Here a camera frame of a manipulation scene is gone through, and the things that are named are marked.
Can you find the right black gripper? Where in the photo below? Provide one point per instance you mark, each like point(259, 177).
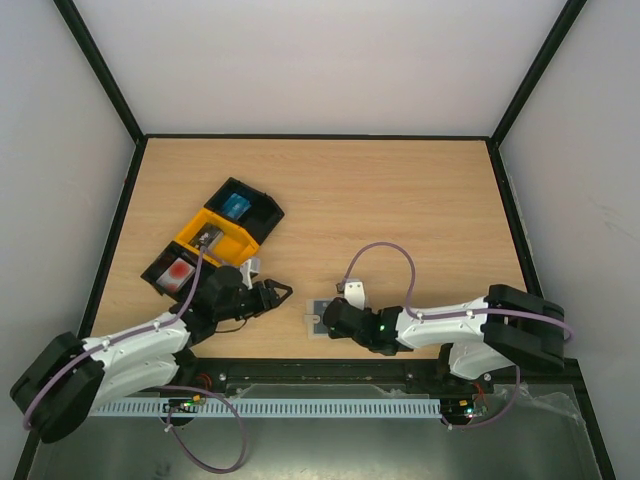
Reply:
point(331, 320)

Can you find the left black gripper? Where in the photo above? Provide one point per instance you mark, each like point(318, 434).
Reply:
point(272, 301)

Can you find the translucent plastic card holder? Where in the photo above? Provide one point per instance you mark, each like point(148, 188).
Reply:
point(307, 321)

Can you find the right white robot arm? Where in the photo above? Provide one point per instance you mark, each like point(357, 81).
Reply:
point(506, 327)

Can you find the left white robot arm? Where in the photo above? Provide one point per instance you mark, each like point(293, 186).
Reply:
point(72, 377)

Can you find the black card in bin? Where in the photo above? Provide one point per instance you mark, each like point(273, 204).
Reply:
point(208, 236)

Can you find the blue card in bin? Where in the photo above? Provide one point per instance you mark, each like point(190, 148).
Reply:
point(235, 206)

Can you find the white red card in bin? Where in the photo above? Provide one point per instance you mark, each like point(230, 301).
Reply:
point(175, 276)

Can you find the yellow bin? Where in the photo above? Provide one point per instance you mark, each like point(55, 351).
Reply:
point(233, 249)

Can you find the black bin far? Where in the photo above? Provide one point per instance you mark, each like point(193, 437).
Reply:
point(253, 210)

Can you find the black bin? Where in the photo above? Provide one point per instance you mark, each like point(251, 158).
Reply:
point(172, 251)
point(253, 210)

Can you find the black bin near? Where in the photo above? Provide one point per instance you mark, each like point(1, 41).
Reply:
point(172, 251)

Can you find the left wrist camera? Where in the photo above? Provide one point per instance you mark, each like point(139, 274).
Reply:
point(249, 270)

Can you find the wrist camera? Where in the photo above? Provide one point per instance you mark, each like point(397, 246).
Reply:
point(249, 270)
point(353, 292)

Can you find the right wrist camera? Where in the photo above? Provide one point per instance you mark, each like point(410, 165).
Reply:
point(353, 292)

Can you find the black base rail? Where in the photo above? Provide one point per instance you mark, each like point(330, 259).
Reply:
point(422, 376)

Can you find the white slotted cable duct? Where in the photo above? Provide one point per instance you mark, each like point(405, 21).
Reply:
point(247, 408)

